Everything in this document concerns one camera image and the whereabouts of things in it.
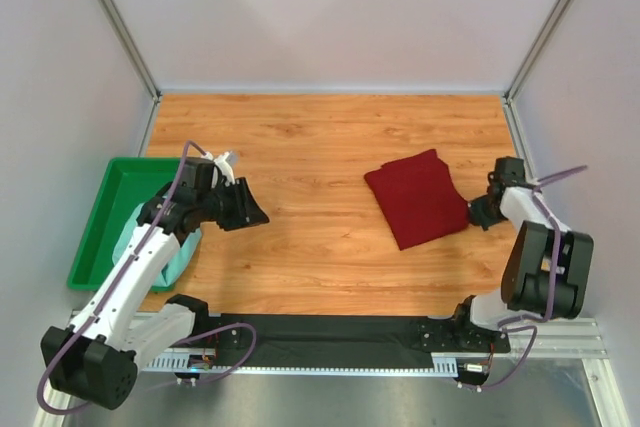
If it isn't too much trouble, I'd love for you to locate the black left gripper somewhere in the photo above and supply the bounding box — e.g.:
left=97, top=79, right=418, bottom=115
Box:
left=197, top=177, right=270, bottom=232

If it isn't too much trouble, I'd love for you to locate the dark red t-shirt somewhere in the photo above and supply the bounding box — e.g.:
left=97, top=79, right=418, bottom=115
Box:
left=364, top=149, right=469, bottom=250

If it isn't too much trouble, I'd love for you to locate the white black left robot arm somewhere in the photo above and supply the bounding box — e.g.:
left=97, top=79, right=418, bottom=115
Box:
left=37, top=152, right=269, bottom=415

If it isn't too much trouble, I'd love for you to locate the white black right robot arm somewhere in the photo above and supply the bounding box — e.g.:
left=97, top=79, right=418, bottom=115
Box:
left=450, top=157, right=594, bottom=351

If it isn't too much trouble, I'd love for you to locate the light teal t-shirt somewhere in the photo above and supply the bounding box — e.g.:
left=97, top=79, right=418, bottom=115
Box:
left=112, top=206, right=204, bottom=291

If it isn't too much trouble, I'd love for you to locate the green plastic tray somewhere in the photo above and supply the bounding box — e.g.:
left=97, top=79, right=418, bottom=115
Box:
left=67, top=157, right=179, bottom=291

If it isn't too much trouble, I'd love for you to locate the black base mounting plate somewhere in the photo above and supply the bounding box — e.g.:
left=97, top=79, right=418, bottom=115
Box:
left=187, top=314, right=511, bottom=367

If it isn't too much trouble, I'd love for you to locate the right aluminium corner post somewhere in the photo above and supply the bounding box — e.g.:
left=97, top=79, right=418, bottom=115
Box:
left=503, top=0, right=607, bottom=103

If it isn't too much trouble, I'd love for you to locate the aluminium corner post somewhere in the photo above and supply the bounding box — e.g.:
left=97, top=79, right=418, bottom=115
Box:
left=503, top=0, right=607, bottom=103
left=68, top=0, right=162, bottom=103

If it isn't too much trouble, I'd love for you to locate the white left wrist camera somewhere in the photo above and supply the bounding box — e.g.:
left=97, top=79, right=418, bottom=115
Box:
left=200, top=151, right=237, bottom=187

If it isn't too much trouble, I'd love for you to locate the aluminium frame rail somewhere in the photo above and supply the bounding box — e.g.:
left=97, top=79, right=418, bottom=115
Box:
left=528, top=318, right=608, bottom=359

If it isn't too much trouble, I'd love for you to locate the slotted white cable duct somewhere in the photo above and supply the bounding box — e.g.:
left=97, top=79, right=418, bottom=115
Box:
left=143, top=352, right=458, bottom=378

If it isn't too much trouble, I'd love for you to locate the left aluminium corner post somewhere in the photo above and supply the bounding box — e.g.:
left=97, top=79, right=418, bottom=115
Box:
left=68, top=0, right=162, bottom=103

